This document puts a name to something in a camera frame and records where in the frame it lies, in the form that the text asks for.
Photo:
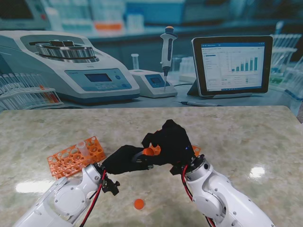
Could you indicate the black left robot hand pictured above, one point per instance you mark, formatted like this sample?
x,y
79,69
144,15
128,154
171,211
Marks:
x,y
120,163

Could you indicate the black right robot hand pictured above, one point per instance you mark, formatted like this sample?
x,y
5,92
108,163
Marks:
x,y
172,146

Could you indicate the clear plastic test tube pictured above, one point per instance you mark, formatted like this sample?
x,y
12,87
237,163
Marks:
x,y
137,157
83,149

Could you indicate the orange tube cap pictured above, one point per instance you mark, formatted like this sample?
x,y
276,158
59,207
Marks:
x,y
139,204
148,151

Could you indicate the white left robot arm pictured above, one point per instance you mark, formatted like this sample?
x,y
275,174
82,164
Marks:
x,y
66,198

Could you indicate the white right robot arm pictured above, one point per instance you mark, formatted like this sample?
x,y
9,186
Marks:
x,y
222,196

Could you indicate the orange test tube rack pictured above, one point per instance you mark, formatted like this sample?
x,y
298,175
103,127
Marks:
x,y
68,160
196,149

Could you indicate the printed laboratory backdrop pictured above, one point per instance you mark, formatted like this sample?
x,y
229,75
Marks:
x,y
151,47

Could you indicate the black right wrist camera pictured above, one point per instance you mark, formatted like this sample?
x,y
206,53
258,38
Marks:
x,y
176,169

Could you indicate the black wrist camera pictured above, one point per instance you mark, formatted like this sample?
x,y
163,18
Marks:
x,y
111,186
176,169

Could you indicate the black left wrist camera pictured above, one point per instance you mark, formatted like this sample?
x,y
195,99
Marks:
x,y
111,186

